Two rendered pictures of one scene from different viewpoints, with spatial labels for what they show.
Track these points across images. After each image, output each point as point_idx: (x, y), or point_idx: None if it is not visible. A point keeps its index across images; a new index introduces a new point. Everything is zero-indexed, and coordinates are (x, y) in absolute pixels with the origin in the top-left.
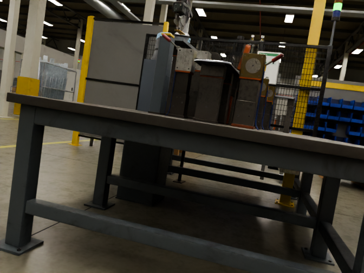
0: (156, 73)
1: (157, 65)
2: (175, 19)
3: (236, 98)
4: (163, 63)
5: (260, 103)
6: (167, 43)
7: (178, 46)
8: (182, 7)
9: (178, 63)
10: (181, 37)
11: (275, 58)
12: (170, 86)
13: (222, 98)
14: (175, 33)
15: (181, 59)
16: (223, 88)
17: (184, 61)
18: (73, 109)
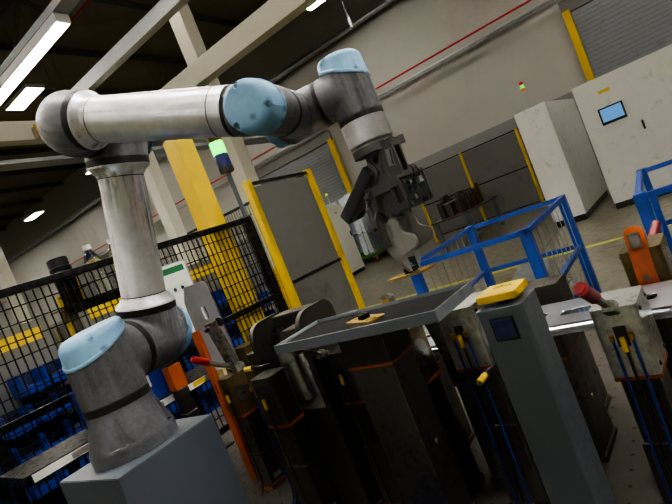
0: (577, 437)
1: (566, 411)
2: (406, 235)
3: (448, 375)
4: (568, 388)
5: None
6: (542, 315)
7: (615, 301)
8: (426, 185)
9: (654, 347)
10: (171, 311)
11: (658, 232)
12: (438, 465)
13: (590, 377)
14: (142, 309)
15: (650, 331)
16: (580, 352)
17: (654, 331)
18: None
